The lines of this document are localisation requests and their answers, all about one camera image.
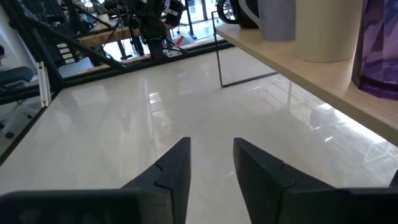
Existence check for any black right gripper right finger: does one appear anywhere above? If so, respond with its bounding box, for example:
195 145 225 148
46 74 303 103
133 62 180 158
233 138 336 224

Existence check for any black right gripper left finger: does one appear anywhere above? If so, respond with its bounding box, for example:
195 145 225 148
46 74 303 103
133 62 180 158
120 136 192 224

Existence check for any grey mug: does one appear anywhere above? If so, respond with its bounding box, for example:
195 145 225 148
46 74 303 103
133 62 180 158
237 0 297 42

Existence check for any cream paper cup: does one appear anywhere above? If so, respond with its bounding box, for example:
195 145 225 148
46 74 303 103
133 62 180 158
294 0 364 63

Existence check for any black plant pot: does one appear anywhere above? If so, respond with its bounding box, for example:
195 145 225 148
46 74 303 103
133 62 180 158
216 0 259 29

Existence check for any dark office chair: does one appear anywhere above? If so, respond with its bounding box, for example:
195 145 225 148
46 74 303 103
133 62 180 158
0 65 35 91

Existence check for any wooden shelf with black frame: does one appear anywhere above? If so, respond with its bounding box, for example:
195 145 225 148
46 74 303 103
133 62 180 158
211 10 398 147

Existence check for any white bracket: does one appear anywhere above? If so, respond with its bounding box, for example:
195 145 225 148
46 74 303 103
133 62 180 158
37 61 52 108

